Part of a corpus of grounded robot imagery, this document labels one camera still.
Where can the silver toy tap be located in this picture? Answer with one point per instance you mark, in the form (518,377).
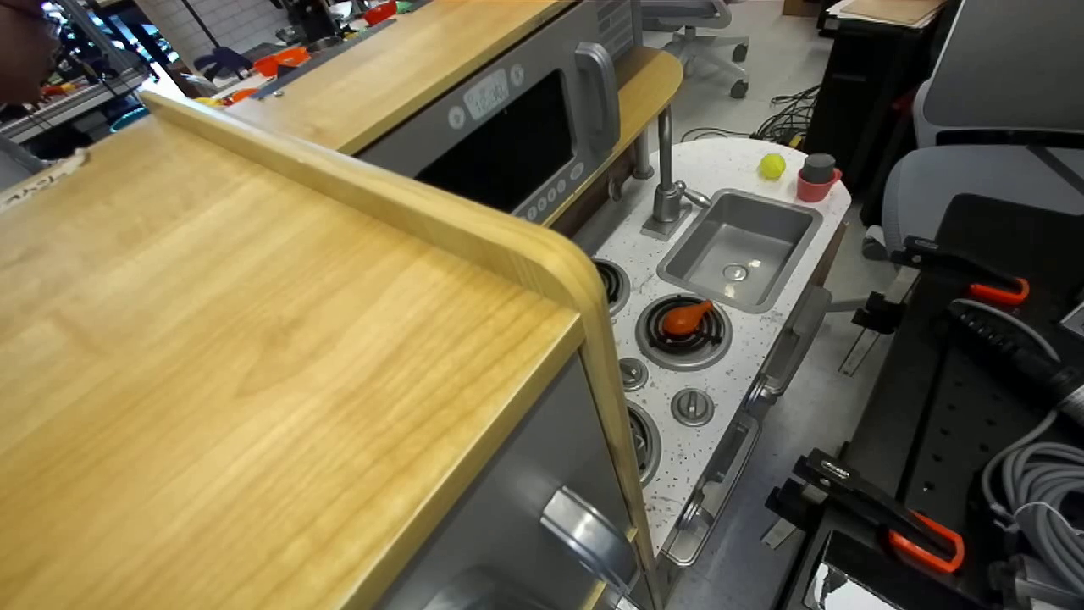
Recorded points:
(666,199)

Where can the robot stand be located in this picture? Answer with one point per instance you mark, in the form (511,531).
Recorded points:
(948,407)

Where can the toy stove burner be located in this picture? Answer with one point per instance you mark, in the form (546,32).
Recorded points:
(644,440)
(656,343)
(615,284)

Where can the grey microwave door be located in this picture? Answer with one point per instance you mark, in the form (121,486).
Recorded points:
(517,144)

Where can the grey refrigerator door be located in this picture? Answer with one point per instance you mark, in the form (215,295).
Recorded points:
(508,508)

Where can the grey office chair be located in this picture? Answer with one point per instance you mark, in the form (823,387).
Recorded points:
(703,25)
(999,102)

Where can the grey object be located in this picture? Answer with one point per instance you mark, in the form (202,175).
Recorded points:
(818,168)

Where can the orange toy vegetable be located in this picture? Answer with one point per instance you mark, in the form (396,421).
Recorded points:
(684,319)

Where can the grey toy sink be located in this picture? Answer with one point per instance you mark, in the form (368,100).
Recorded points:
(737,246)

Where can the wooden toy kitchen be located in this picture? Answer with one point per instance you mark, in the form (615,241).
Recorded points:
(254,296)

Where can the grey stove knob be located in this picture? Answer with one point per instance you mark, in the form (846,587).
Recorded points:
(633,374)
(692,407)

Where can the yellow ball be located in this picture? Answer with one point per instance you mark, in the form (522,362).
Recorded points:
(772,166)

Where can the orange cup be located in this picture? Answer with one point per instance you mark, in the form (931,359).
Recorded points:
(815,190)

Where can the person's forearm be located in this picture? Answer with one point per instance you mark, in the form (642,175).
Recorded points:
(21,42)

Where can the black cabinet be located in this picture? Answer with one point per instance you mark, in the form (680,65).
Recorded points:
(872,93)

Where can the black and orange clamp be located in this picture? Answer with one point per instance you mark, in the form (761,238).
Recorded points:
(872,504)
(957,263)

